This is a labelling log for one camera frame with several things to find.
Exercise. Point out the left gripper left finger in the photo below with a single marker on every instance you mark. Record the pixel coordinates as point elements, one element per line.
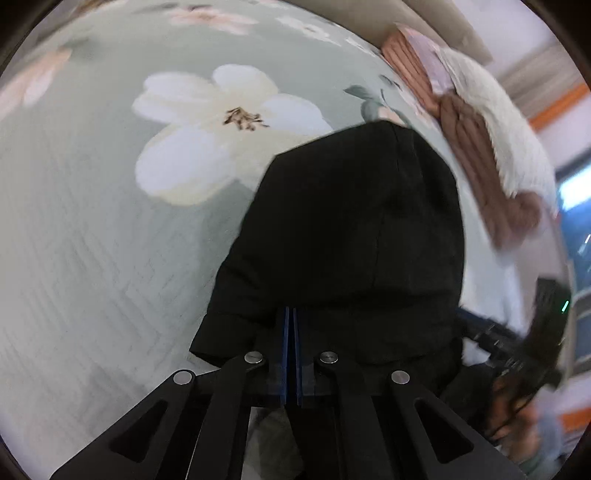
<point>190,426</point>

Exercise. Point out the folded pink quilt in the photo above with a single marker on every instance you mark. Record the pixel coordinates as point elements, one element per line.
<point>508,220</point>

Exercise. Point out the pink patterned pillow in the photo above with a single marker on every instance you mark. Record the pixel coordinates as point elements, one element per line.
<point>427,51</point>

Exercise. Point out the black zip-up jacket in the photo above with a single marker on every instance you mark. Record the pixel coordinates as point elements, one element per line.
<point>360,234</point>

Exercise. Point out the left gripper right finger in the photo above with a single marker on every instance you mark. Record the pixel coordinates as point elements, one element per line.
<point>382,395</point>

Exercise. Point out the white lace pillow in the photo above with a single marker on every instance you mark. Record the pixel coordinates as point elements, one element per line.
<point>521,160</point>

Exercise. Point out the beige padded headboard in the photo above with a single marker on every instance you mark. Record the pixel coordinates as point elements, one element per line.
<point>374,20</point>

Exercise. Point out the green floral bedspread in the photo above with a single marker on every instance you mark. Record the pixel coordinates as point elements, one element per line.
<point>133,134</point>

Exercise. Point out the person's right hand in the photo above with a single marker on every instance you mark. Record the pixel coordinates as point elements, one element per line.
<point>513,420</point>

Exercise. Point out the beige and orange curtain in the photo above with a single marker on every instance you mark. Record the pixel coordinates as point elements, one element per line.
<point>545,85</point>

